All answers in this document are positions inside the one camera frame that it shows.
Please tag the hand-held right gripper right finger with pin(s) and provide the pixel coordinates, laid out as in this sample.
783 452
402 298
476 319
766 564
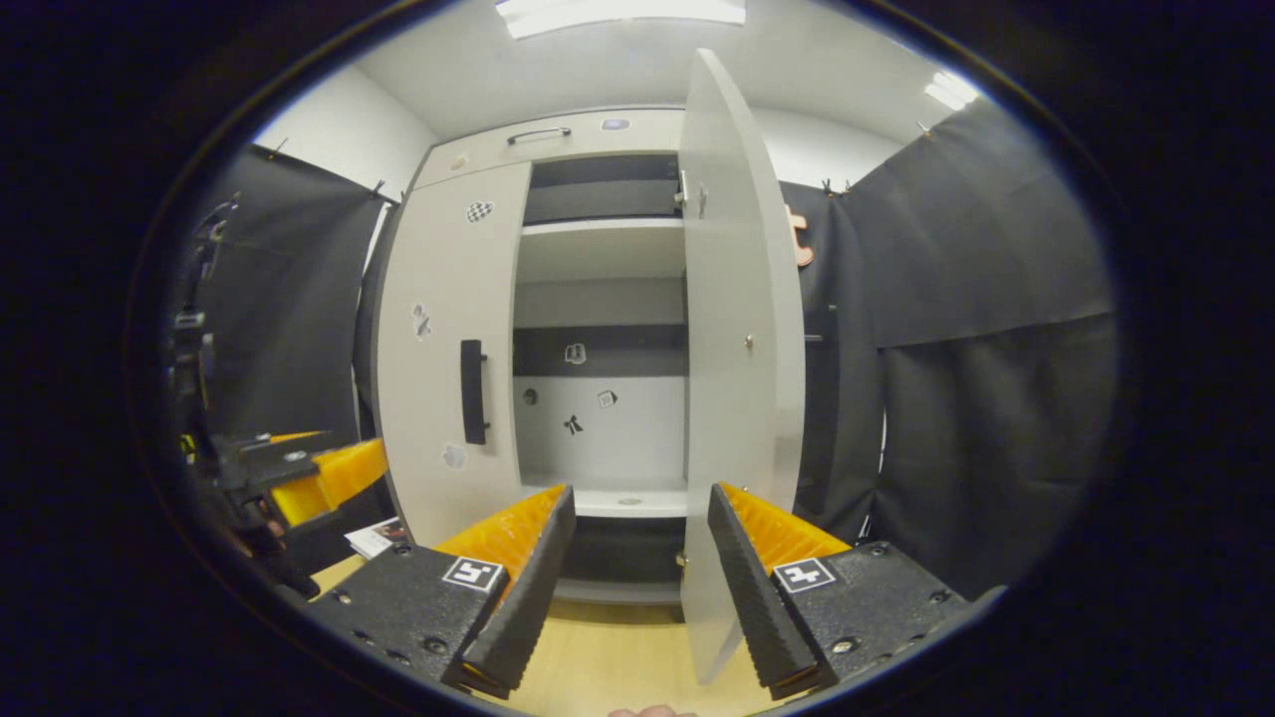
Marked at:
762 607

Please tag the white cabinet shelf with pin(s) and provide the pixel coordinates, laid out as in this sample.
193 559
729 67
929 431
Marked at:
637 503
598 251

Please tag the beige double-door shoe cabinet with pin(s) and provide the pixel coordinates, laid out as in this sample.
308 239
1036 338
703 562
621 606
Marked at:
618 443

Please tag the beige cabinet drawer front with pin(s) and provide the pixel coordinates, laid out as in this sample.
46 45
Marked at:
578 151

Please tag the small ceiling light panel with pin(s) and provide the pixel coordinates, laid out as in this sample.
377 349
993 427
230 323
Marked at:
951 90

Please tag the beige cabinet door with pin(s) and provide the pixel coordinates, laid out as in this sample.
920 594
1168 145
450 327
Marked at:
438 398
737 398

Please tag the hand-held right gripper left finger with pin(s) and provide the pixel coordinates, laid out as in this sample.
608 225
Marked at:
533 597

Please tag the black backdrop cloth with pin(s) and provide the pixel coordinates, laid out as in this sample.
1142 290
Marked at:
976 448
279 319

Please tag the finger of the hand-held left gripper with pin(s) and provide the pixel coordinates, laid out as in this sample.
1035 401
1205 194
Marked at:
269 448
344 473

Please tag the white printed paper leaflet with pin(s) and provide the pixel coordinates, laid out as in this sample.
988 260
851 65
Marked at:
374 538

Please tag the large ceiling light panel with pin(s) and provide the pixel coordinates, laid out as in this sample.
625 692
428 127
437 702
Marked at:
618 15

